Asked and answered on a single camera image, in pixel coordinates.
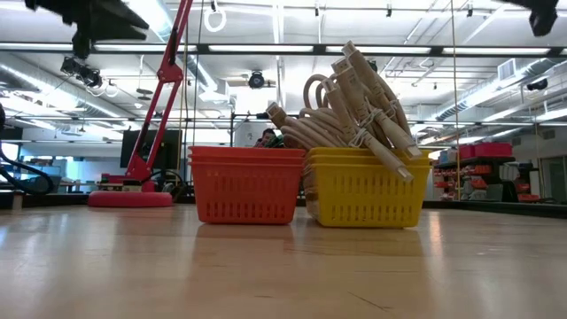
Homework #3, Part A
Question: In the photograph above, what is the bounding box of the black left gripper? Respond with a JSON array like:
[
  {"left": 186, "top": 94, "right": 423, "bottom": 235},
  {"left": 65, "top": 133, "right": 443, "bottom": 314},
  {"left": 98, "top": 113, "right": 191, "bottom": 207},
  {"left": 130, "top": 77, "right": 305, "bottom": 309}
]
[{"left": 24, "top": 0, "right": 151, "bottom": 59}]

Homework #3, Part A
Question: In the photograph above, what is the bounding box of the yellow plastic basket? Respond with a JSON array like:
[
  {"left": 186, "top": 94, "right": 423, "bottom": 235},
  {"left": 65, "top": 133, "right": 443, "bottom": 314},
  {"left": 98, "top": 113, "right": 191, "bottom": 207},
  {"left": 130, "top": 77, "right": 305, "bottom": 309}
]
[{"left": 305, "top": 146, "right": 433, "bottom": 230}]

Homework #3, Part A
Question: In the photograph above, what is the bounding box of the shelf with red bins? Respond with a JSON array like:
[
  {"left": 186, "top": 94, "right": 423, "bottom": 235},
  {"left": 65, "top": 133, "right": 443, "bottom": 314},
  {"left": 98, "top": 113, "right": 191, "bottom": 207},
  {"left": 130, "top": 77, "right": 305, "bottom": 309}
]
[{"left": 436, "top": 141, "right": 541, "bottom": 204}]

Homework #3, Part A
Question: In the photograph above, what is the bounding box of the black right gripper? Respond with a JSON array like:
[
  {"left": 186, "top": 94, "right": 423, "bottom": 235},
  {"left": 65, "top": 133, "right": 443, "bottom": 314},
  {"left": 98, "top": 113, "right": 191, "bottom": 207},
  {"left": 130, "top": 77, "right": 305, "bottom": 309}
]
[{"left": 500, "top": 0, "right": 561, "bottom": 38}]

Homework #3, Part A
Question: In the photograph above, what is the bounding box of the white hanging ring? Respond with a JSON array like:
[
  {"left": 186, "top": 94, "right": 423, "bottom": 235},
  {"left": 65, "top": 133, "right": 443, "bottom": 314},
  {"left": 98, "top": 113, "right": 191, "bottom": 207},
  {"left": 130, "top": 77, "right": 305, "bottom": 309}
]
[{"left": 203, "top": 3, "right": 228, "bottom": 34}]

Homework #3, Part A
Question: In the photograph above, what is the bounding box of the black overhead frame bar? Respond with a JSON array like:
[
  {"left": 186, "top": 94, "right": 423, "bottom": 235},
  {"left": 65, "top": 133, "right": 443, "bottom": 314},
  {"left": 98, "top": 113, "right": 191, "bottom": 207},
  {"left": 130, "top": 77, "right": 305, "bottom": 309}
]
[{"left": 0, "top": 42, "right": 567, "bottom": 58}]

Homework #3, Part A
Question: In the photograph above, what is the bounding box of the yellow extension cord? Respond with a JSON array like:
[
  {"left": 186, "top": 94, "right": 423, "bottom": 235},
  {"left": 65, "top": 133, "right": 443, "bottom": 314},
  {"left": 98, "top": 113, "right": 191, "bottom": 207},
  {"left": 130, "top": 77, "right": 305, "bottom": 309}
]
[{"left": 450, "top": 0, "right": 462, "bottom": 201}]

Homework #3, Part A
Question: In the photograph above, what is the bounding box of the person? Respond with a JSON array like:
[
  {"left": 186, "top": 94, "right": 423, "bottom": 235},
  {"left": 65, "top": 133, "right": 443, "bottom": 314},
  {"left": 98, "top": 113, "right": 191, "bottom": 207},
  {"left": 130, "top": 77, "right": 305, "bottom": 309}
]
[{"left": 253, "top": 128, "right": 278, "bottom": 149}]

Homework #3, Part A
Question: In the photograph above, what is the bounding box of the white LED light strip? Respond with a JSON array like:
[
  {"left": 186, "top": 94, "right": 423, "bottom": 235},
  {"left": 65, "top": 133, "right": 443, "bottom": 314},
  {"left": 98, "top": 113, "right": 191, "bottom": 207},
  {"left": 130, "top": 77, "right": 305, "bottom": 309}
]
[
  {"left": 91, "top": 43, "right": 173, "bottom": 52},
  {"left": 442, "top": 47, "right": 551, "bottom": 56},
  {"left": 207, "top": 44, "right": 315, "bottom": 53},
  {"left": 326, "top": 45, "right": 432, "bottom": 55},
  {"left": 0, "top": 43, "right": 74, "bottom": 51}
]

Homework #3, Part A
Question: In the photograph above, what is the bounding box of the orange plastic basket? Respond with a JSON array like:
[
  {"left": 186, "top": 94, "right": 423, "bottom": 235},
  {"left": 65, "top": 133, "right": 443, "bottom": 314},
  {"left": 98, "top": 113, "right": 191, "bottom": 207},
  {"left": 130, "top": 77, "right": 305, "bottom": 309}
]
[{"left": 188, "top": 145, "right": 307, "bottom": 226}]

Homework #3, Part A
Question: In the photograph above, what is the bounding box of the black metal rack frame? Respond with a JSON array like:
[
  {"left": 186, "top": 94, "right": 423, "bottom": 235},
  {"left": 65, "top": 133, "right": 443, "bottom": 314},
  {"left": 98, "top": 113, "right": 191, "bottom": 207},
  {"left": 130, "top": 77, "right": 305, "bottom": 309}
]
[{"left": 229, "top": 113, "right": 272, "bottom": 147}]

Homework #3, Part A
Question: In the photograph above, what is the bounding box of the red desk lamp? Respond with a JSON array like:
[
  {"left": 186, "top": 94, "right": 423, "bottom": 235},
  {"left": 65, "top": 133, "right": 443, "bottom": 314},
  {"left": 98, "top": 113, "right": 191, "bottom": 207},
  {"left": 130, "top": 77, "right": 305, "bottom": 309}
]
[{"left": 87, "top": 0, "right": 195, "bottom": 209}]

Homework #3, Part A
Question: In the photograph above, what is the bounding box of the black cable hose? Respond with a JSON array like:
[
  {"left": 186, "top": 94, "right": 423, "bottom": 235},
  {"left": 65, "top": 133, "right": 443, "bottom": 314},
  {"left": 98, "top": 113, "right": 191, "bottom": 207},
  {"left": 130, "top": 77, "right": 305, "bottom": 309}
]
[{"left": 0, "top": 141, "right": 55, "bottom": 197}]

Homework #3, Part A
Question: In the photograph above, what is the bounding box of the black monitor screen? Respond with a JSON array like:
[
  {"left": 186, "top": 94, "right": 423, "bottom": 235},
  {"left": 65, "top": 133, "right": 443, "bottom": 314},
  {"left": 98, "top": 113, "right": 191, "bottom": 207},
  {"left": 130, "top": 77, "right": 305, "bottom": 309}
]
[{"left": 120, "top": 128, "right": 183, "bottom": 170}]

